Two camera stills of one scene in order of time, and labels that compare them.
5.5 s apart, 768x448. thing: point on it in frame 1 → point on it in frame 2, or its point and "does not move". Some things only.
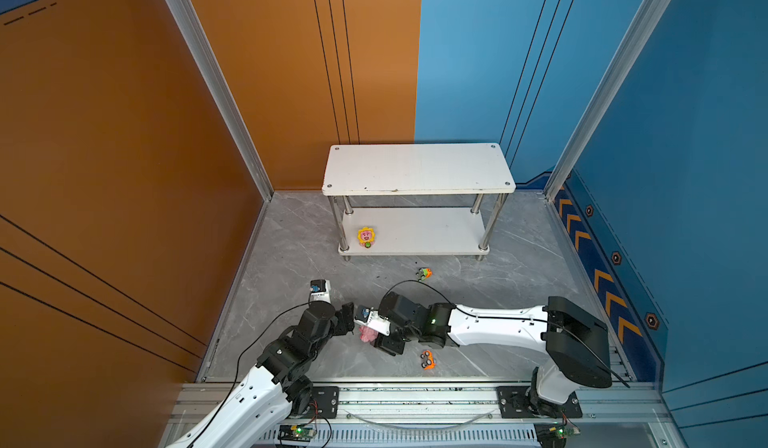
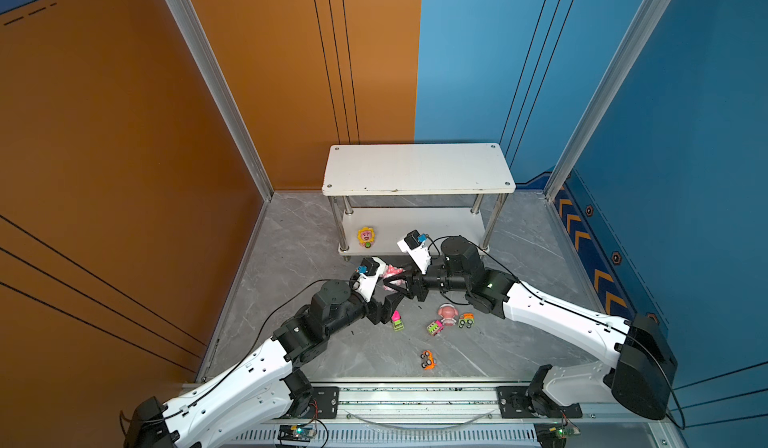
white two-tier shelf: x=416 y=199 does not move
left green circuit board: x=296 y=433 does not move
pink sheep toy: x=367 y=334 → x=391 y=271
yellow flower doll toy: x=366 y=237 does not move
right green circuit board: x=553 y=434 does not move
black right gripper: x=386 y=345 → x=413 y=289
